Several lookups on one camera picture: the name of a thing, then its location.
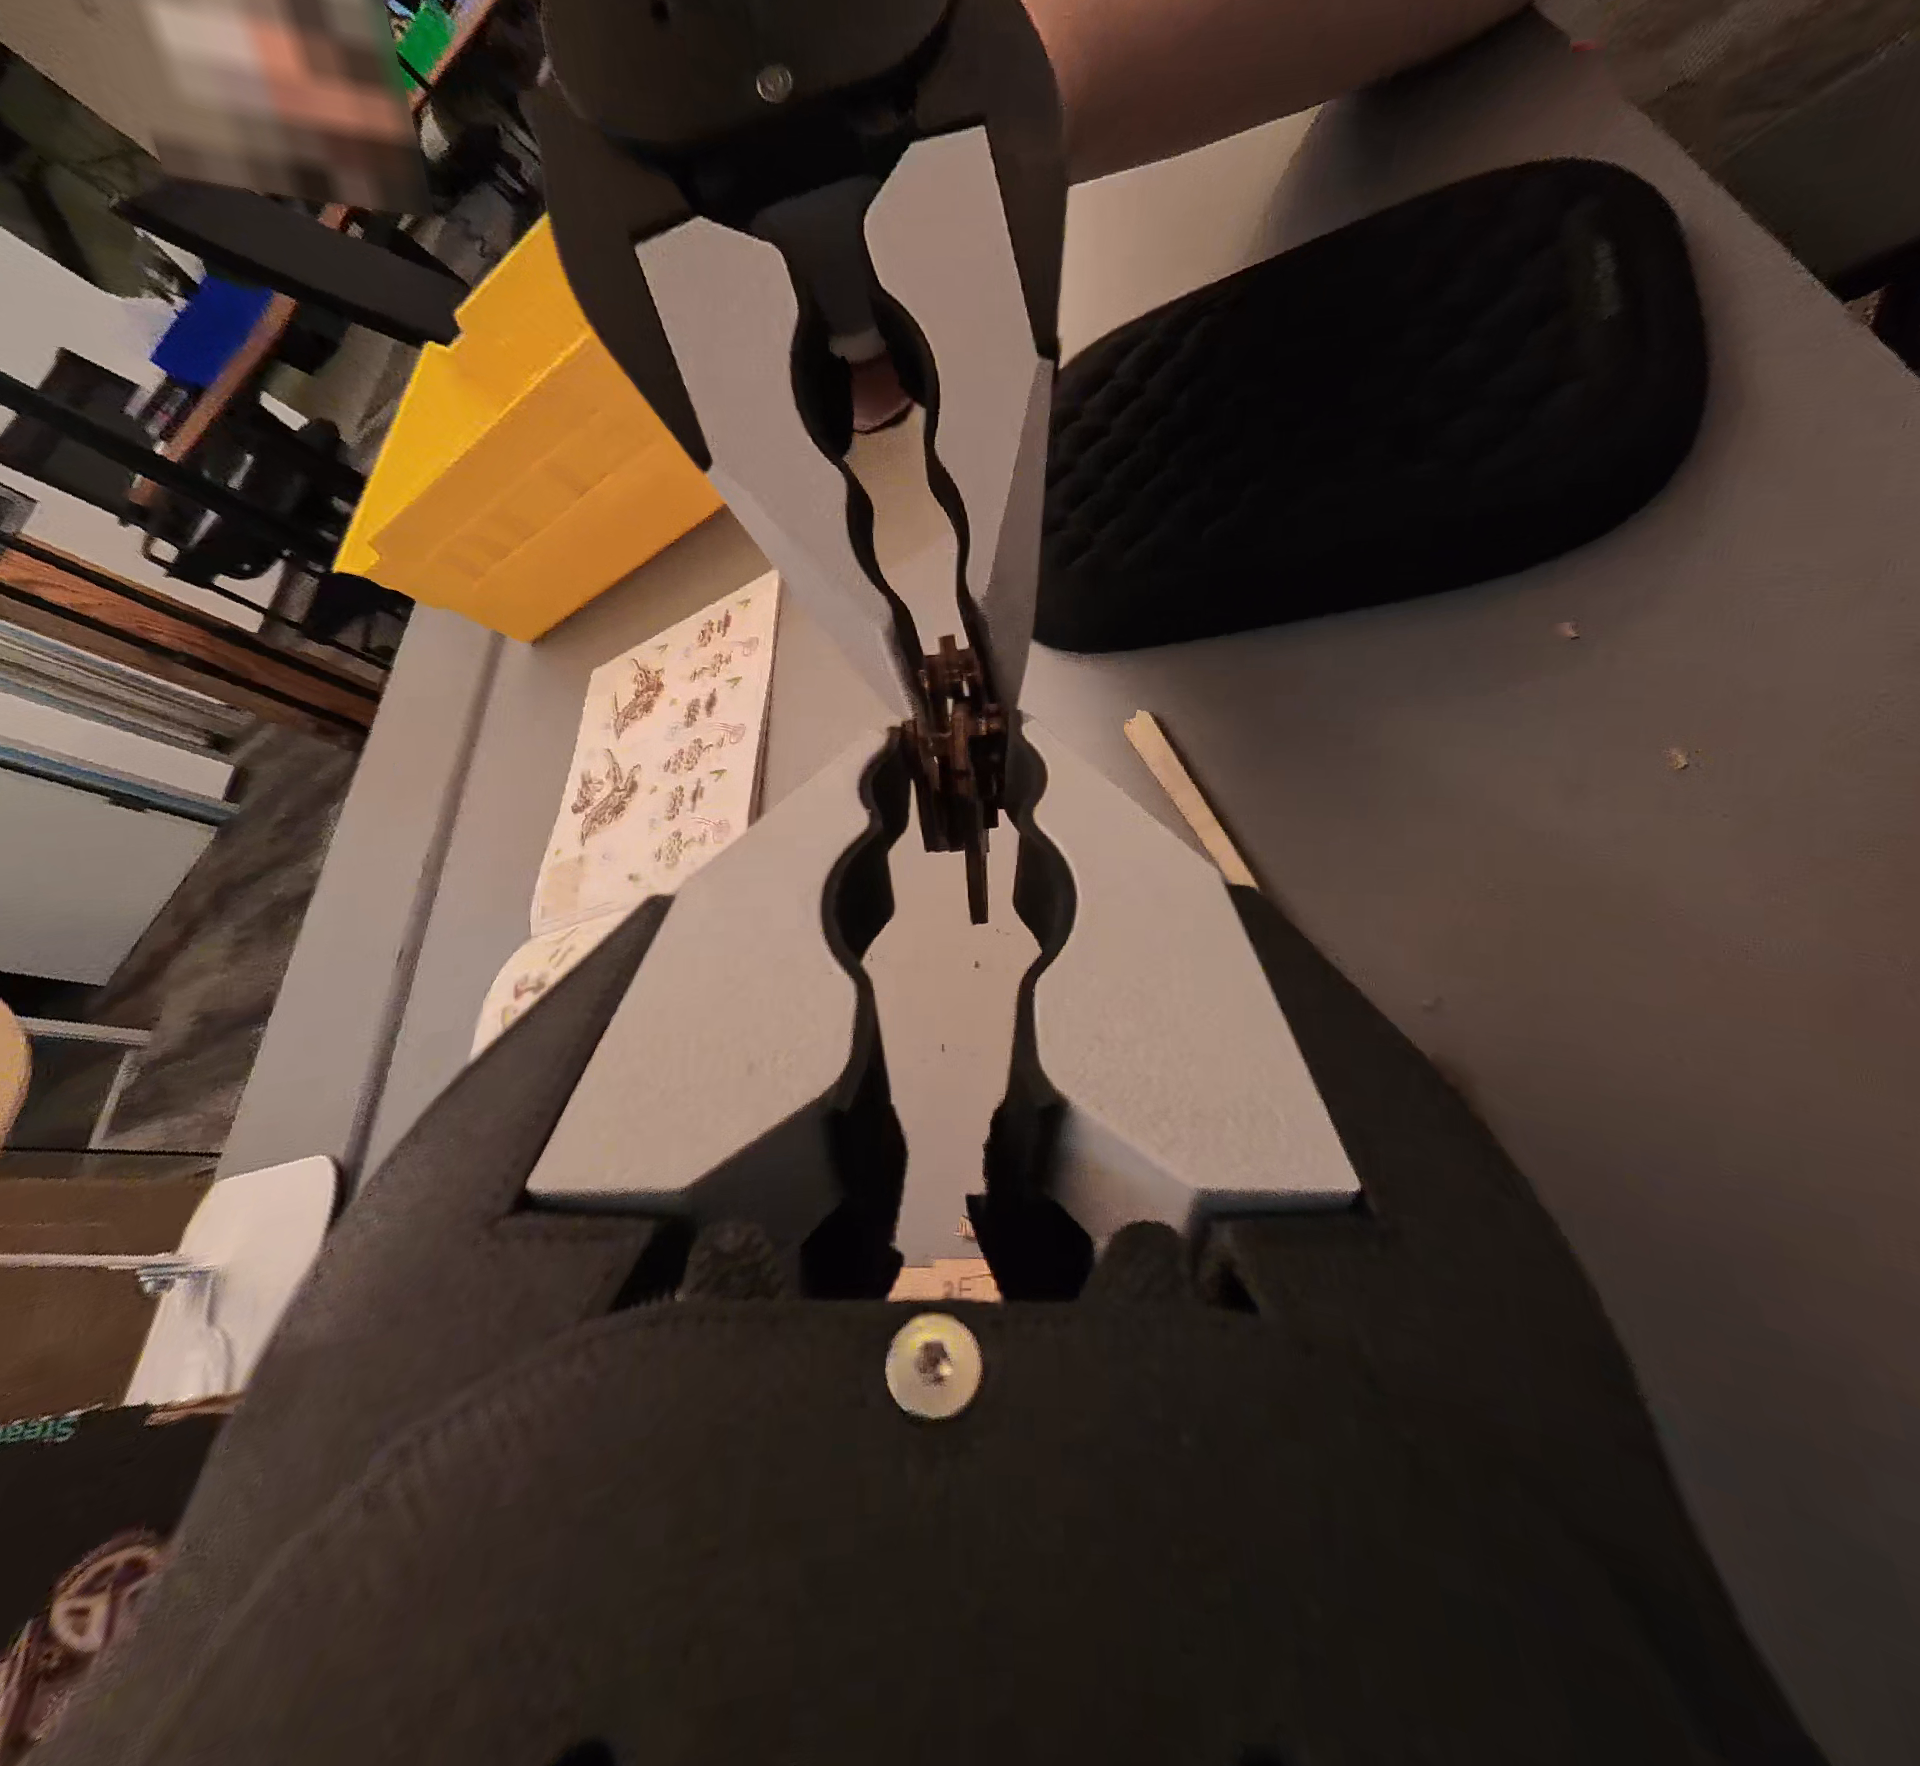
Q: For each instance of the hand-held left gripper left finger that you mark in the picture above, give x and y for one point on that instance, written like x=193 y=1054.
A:
x=703 y=1048

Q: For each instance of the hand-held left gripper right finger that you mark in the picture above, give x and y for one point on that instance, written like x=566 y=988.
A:
x=1187 y=1048

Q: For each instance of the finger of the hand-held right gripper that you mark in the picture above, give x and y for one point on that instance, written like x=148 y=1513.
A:
x=987 y=343
x=754 y=371

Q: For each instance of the small wooden model assembly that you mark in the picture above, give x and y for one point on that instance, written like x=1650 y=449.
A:
x=950 y=746

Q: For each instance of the laser-cut wooden parts sheet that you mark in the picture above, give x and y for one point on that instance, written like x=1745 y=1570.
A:
x=942 y=1285

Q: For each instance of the black model kit box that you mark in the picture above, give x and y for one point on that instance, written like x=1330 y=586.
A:
x=74 y=1525

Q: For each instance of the person's right hand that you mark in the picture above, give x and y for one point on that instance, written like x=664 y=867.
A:
x=879 y=401

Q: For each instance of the yellow plastic bin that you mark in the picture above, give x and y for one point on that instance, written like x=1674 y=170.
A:
x=526 y=477

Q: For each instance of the thin wooden stick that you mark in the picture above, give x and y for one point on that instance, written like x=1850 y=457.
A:
x=1187 y=793

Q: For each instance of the illustrated instruction booklet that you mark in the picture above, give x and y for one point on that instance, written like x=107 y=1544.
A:
x=658 y=746

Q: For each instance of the black padded wrist rest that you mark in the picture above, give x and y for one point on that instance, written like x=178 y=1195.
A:
x=1351 y=416

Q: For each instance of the blue storage bin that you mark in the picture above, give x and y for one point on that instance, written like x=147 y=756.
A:
x=207 y=333

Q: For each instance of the brown cardboard box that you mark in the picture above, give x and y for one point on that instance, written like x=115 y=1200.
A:
x=74 y=1285

